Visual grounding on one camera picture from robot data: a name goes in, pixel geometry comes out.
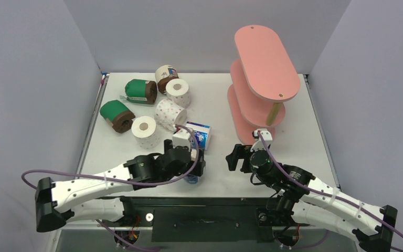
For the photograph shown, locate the blue paper roll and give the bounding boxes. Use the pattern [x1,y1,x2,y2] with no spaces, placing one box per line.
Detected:
[184,174,199,184]

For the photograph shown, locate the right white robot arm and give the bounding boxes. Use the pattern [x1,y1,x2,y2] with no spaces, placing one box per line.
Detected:
[226,144,398,251]

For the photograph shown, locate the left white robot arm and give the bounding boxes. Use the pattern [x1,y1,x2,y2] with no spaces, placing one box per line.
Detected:
[35,140,206,233]

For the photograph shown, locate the pink three-tier shelf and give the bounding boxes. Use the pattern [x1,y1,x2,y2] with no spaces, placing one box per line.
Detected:
[227,25,301,144]

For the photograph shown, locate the floral white paper roll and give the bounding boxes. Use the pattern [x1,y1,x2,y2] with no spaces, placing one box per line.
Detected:
[154,99,187,131]

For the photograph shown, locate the near green brown roll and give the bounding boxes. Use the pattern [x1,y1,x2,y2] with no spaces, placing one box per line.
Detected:
[100,100,135,133]

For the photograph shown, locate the green brown roll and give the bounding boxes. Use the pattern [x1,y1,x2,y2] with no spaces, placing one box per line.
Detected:
[120,79,157,104]
[100,100,135,133]

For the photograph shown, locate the upright floral paper roll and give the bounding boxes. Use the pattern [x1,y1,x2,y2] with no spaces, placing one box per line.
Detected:
[166,78,191,108]

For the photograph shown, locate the far green brown roll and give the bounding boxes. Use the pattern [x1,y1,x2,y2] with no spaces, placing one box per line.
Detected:
[120,79,157,104]

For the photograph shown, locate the beige brown paper roll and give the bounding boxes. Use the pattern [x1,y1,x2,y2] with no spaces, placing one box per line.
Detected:
[155,65,179,94]

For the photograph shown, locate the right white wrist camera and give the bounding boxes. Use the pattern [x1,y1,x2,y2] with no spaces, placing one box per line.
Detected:
[251,128,273,152]

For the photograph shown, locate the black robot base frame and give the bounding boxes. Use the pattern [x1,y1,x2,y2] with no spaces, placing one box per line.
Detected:
[102,196,298,243]

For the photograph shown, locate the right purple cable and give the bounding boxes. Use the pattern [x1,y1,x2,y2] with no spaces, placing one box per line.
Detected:
[257,130,403,252]

